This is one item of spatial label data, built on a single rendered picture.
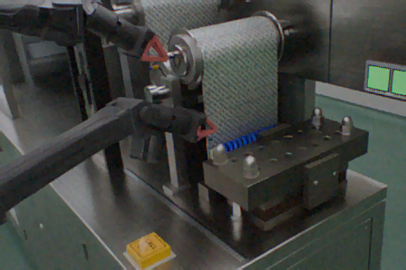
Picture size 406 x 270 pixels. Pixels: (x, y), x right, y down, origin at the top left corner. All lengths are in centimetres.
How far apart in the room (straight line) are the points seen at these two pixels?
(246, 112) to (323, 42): 26
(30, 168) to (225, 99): 51
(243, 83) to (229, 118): 9
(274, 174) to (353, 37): 37
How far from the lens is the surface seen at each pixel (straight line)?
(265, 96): 118
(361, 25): 111
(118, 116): 86
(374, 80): 110
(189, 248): 99
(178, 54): 105
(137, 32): 100
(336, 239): 115
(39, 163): 77
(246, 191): 95
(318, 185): 108
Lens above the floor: 151
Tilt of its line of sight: 24 degrees down
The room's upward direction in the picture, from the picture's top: 5 degrees counter-clockwise
